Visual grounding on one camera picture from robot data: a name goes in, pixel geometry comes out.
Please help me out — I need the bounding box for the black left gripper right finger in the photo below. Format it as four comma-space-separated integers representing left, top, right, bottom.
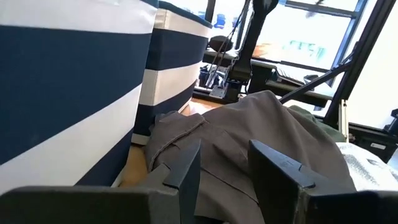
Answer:
248, 139, 398, 224

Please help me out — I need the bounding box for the black round object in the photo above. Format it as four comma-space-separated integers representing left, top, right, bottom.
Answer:
208, 35, 234, 53

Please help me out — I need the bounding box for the white grey patterned garment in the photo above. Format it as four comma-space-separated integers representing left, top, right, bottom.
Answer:
335, 142, 398, 192

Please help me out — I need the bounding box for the black equipment box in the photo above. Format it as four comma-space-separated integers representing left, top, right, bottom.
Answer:
348, 123, 398, 162

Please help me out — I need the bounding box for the black aluminium rig frame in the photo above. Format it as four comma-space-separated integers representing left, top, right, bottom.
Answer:
279, 0, 397, 127

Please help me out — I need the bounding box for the thin black cable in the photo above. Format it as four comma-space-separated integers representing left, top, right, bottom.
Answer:
205, 0, 251, 90

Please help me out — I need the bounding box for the navy white striped labelled basket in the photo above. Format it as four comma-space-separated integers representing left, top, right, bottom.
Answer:
0, 0, 159, 195

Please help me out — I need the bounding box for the computer keyboard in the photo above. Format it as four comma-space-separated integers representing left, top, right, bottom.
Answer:
273, 67, 307, 85

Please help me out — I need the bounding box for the dark office desk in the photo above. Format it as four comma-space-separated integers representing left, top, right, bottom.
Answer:
192, 49, 333, 108

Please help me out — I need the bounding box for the silver metal bracket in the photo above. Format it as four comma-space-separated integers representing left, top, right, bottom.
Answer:
338, 99, 349, 142

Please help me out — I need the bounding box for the brown garment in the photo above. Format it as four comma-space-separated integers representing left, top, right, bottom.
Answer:
144, 90, 357, 224

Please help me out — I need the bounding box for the window frame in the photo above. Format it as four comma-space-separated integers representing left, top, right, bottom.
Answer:
205, 0, 371, 74

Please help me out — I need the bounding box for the navy white striped plain basket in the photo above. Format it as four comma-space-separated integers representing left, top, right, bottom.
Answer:
131, 0, 214, 146

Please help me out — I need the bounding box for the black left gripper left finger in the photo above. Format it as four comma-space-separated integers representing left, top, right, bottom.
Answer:
0, 140, 202, 224

